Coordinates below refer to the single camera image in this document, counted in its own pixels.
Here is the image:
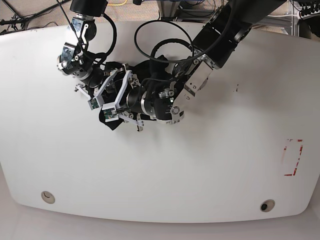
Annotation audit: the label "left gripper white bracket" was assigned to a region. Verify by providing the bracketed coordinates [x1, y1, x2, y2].
[116, 70, 145, 132]

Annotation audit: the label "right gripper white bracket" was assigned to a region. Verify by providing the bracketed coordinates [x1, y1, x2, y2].
[73, 62, 129, 102]

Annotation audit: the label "black graphic T-shirt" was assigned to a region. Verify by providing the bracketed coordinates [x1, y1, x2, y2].
[99, 55, 185, 130]

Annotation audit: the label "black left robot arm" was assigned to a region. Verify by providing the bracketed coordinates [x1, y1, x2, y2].
[120, 0, 284, 124]

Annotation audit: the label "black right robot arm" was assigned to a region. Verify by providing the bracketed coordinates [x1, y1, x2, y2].
[57, 0, 123, 99]

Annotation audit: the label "left table grommet hole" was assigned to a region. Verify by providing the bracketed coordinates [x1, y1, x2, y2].
[41, 191, 55, 204]

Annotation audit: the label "table grommet hole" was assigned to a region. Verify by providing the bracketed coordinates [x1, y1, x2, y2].
[260, 199, 276, 213]
[41, 191, 55, 204]

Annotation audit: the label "black tripod legs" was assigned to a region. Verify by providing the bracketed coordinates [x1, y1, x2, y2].
[0, 0, 71, 36]

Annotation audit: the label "right table grommet hole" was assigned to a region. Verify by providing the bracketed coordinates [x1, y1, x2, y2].
[260, 199, 276, 213]

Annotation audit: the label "red tape rectangle marking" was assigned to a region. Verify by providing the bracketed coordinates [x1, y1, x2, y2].
[281, 138, 304, 177]

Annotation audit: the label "white power strip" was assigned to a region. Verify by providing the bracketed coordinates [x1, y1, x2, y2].
[298, 8, 320, 20]

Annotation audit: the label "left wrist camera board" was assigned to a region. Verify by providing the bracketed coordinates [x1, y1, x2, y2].
[102, 107, 119, 123]

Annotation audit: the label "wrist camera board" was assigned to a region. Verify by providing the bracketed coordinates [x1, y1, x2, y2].
[87, 97, 105, 110]
[102, 107, 119, 123]

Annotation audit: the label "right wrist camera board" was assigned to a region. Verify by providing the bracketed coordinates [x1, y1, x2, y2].
[87, 97, 105, 110]

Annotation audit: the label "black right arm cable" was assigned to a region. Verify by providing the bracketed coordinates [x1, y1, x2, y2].
[56, 0, 118, 68]

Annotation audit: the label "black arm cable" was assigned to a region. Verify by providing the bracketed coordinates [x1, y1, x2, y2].
[56, 0, 118, 68]
[133, 19, 198, 81]

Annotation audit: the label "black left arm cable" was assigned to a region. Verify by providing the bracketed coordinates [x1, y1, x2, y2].
[133, 19, 198, 81]

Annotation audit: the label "aluminium frame stand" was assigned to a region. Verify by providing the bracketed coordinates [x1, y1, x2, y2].
[156, 0, 182, 21]

